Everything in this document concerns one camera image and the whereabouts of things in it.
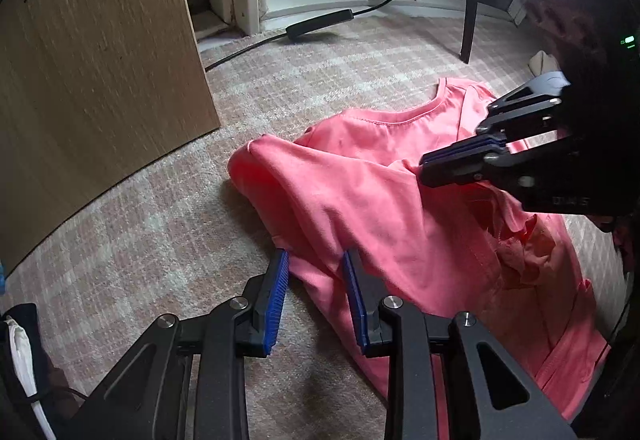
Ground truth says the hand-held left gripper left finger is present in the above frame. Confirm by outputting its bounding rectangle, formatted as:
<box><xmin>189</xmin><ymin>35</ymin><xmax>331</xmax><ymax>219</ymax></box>
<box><xmin>75</xmin><ymin>248</ymin><xmax>291</xmax><ymax>440</ymax></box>

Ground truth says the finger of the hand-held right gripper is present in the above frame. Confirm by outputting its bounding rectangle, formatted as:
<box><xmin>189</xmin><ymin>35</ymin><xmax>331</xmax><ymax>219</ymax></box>
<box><xmin>419</xmin><ymin>132</ymin><xmax>581</xmax><ymax>211</ymax></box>
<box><xmin>420</xmin><ymin>71</ymin><xmax>572</xmax><ymax>165</ymax></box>

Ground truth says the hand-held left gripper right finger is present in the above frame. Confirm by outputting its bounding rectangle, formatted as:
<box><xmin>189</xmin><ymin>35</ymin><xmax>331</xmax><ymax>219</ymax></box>
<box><xmin>341</xmin><ymin>248</ymin><xmax>581</xmax><ymax>440</ymax></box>

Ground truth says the pink t-shirt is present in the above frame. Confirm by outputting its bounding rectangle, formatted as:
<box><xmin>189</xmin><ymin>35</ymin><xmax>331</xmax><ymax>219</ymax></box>
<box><xmin>227</xmin><ymin>77</ymin><xmax>611</xmax><ymax>421</ymax></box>

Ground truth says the person's right hand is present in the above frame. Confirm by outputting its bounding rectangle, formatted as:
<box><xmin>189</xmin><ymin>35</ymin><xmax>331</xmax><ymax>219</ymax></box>
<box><xmin>612</xmin><ymin>215</ymin><xmax>640</xmax><ymax>271</ymax></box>

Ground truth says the cream cloth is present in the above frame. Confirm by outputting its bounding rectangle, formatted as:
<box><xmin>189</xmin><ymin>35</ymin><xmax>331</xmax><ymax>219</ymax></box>
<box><xmin>529</xmin><ymin>50</ymin><xmax>563</xmax><ymax>76</ymax></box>

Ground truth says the plaid mat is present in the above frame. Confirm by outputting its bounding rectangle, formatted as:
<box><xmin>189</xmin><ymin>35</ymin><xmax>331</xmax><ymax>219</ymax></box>
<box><xmin>0</xmin><ymin>14</ymin><xmax>626</xmax><ymax>440</ymax></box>

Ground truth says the dark navy garment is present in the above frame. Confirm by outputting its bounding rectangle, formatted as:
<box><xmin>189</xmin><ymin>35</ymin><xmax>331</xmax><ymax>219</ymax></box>
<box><xmin>0</xmin><ymin>302</ymin><xmax>76</xmax><ymax>440</ymax></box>

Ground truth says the white shirt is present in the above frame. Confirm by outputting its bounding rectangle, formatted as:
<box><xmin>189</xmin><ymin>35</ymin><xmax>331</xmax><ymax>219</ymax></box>
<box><xmin>4</xmin><ymin>317</ymin><xmax>56</xmax><ymax>440</ymax></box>

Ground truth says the wooden board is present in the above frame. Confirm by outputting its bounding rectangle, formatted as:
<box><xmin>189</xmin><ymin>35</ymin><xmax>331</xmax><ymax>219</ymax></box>
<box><xmin>0</xmin><ymin>0</ymin><xmax>222</xmax><ymax>278</ymax></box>

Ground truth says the black power adapter with cable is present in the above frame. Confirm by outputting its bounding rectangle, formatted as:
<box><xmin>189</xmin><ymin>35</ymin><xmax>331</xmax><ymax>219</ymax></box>
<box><xmin>205</xmin><ymin>8</ymin><xmax>386</xmax><ymax>71</ymax></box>

